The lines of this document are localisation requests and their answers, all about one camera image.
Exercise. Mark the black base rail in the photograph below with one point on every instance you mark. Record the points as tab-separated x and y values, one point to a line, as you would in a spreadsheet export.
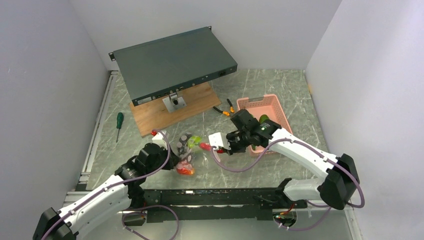
214	203

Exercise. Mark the brown wooden board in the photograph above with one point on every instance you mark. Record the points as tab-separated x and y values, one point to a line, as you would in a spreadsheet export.
154	115

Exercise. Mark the dark fake grape bunch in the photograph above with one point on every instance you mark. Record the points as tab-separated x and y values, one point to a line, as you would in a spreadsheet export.
183	144

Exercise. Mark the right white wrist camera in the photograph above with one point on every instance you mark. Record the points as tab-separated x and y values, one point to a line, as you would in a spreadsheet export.
218	143

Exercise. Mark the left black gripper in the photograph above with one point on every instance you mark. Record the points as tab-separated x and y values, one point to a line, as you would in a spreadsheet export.
173	160

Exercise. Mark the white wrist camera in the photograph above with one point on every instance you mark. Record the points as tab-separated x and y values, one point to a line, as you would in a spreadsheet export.
218	143
158	139

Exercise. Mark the clear zip top bag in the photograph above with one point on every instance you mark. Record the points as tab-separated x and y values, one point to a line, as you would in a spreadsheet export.
189	157

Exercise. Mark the orange fake fruit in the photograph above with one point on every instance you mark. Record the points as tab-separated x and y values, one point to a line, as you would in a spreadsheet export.
263	118

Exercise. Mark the pink perforated plastic basket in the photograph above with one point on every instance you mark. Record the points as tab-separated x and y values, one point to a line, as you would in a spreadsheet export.
271	106

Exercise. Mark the green handled screwdriver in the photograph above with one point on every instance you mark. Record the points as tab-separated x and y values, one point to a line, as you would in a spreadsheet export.
119	122

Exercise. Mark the green fake apple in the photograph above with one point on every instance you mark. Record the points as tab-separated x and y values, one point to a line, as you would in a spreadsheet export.
194	142

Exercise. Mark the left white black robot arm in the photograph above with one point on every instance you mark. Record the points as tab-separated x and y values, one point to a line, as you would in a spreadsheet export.
120	191

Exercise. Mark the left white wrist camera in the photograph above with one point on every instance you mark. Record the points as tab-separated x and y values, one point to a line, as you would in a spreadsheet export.
158	139

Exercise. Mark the metal bracket with knob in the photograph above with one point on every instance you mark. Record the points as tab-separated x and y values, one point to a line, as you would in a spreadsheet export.
174	101

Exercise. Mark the aluminium frame rail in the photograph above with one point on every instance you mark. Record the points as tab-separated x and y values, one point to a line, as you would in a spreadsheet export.
80	189

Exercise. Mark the dark grey rack server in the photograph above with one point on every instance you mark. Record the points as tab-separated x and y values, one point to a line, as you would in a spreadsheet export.
164	66

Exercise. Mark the red fake chili pepper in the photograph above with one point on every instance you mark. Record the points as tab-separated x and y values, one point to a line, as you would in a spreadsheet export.
207	147

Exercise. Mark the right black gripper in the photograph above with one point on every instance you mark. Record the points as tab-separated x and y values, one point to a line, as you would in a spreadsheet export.
233	150

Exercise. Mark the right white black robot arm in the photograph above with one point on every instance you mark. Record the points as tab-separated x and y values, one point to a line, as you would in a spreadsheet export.
336	177

